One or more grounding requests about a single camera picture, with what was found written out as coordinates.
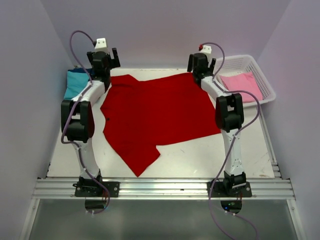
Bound red t-shirt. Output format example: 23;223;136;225
100;73;221;177

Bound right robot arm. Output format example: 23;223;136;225
187;53;247;197

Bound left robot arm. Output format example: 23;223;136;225
60;47;121;187

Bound folded navy blue t-shirt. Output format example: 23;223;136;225
69;67;94;75

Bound white plastic basket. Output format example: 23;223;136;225
214;55;276;105

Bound folded turquoise t-shirt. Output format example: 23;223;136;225
63;71;89;100

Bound folded pink t-shirt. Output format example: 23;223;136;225
219;72;263;101

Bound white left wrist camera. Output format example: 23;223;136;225
94;37;109;54

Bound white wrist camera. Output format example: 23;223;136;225
198;45;212;55
94;37;109;54

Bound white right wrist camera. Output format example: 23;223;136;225
198;45;212;55

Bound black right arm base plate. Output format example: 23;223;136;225
206;180;253;198

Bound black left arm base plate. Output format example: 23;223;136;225
72;176;120;198

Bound aluminium mounting rail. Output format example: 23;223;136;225
32;177;296;200

